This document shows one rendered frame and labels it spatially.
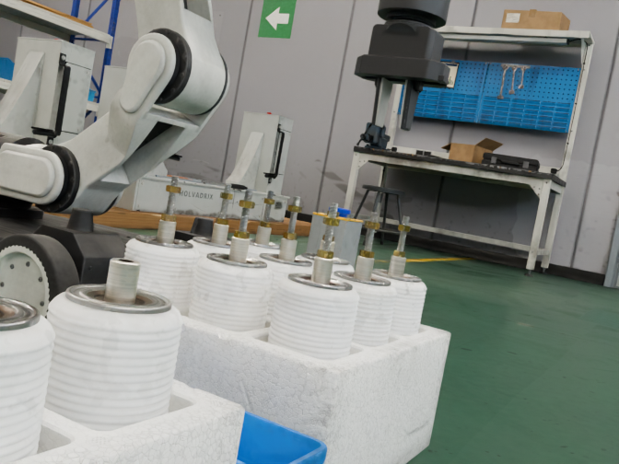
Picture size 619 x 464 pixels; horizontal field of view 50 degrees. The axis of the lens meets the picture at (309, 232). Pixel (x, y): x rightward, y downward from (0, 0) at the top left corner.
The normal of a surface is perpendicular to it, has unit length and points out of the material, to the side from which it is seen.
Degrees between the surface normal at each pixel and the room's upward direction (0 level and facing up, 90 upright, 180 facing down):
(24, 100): 90
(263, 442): 88
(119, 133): 113
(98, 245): 46
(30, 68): 69
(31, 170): 90
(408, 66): 90
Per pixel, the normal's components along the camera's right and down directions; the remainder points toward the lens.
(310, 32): -0.48, -0.03
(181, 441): 0.86, 0.18
